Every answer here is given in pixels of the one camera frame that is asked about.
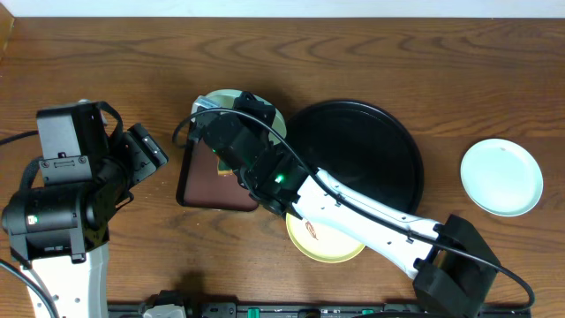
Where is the orange green scrub sponge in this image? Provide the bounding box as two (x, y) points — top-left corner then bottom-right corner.
(217, 160), (233, 176)

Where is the mint green plate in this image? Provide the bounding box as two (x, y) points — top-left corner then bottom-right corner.
(191, 89), (287, 137)
(460, 139), (544, 217)

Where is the yellow plate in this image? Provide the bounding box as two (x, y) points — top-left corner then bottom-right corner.
(285, 214), (365, 263)

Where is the mint green plate top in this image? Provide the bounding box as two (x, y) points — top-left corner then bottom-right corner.
(460, 139), (544, 217)

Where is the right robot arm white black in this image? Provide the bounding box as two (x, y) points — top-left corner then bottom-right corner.
(188, 108), (501, 317)

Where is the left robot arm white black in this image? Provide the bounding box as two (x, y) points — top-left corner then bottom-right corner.
(2, 124), (169, 317)

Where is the black rectangular tray brown liquid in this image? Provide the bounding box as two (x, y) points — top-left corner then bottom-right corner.
(177, 141), (259, 212)

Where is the round black serving tray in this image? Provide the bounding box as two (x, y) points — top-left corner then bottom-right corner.
(286, 100), (424, 215)

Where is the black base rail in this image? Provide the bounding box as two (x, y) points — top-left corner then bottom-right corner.
(108, 291), (531, 318)

